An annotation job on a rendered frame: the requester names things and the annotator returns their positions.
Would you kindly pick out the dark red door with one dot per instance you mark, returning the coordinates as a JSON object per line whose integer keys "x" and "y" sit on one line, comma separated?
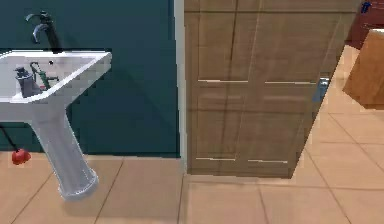
{"x": 366, "y": 23}

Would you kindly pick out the dark metal faucet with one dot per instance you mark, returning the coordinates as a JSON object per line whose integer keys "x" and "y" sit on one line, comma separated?
{"x": 50, "y": 31}

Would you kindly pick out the brown wooden cabinet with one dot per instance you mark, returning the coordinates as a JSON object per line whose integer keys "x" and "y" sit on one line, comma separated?
{"x": 366, "y": 73}

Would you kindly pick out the red plunger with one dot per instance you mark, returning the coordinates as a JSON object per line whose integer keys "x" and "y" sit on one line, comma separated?
{"x": 20, "y": 156}

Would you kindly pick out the brown wooden door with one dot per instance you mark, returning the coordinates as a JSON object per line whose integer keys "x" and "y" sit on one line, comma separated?
{"x": 246, "y": 90}

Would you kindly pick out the white pedestal sink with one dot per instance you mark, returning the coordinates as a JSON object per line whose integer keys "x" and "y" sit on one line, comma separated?
{"x": 63, "y": 140}

